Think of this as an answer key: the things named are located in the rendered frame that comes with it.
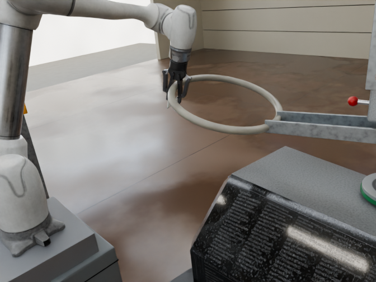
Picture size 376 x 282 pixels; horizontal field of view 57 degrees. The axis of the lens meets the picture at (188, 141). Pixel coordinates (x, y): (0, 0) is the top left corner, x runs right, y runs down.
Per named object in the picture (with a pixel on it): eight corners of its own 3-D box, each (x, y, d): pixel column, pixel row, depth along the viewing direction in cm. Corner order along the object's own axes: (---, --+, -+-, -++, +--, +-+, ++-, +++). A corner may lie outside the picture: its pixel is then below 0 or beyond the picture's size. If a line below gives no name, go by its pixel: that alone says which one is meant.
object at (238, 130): (300, 108, 152) (302, 102, 151) (246, 153, 118) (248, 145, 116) (210, 70, 174) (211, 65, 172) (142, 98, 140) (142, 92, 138)
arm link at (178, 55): (187, 51, 136) (184, 66, 139) (194, 46, 143) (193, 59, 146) (166, 46, 138) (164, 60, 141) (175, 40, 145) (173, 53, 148)
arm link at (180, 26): (198, 49, 140) (181, 38, 148) (205, 9, 131) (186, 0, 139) (177, 51, 134) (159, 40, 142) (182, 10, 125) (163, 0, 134)
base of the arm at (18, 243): (20, 264, 103) (15, 250, 100) (-11, 234, 116) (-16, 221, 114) (73, 231, 115) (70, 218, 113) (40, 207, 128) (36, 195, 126)
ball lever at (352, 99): (375, 106, 105) (376, 97, 104) (372, 109, 103) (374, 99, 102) (348, 103, 110) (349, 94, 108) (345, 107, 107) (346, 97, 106)
